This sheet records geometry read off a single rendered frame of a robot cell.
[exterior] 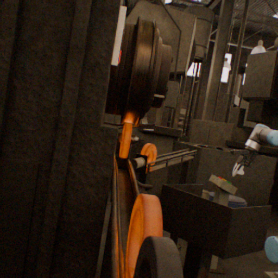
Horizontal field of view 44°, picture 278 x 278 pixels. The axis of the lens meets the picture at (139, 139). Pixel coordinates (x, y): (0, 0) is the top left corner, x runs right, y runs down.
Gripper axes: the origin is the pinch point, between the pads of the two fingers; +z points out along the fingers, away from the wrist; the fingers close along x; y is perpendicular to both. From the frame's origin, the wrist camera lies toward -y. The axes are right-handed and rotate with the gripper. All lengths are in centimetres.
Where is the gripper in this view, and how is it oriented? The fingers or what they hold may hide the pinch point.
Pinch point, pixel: (233, 174)
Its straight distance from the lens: 231.5
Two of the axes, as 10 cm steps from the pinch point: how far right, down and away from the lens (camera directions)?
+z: -4.9, 8.7, 0.2
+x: -0.9, -0.7, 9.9
